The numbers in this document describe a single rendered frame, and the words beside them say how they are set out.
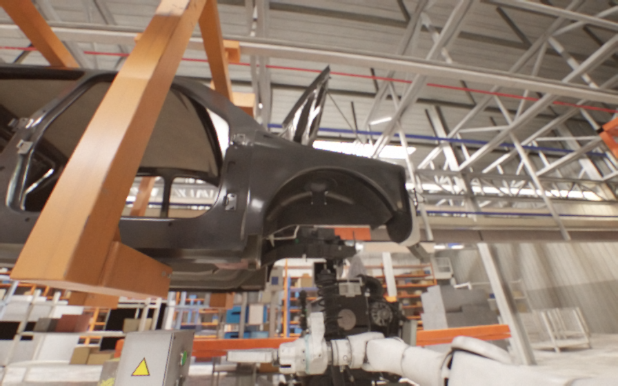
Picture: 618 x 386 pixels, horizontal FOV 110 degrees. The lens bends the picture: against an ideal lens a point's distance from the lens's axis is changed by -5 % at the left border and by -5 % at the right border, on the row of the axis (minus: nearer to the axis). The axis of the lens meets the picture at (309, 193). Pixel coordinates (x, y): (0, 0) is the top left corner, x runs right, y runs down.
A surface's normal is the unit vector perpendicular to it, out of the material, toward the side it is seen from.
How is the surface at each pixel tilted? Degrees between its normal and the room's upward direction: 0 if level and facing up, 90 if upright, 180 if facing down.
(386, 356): 91
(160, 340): 90
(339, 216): 90
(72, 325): 90
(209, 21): 180
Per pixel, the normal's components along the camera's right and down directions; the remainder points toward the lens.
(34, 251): 0.13, -0.47
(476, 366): -0.73, -0.65
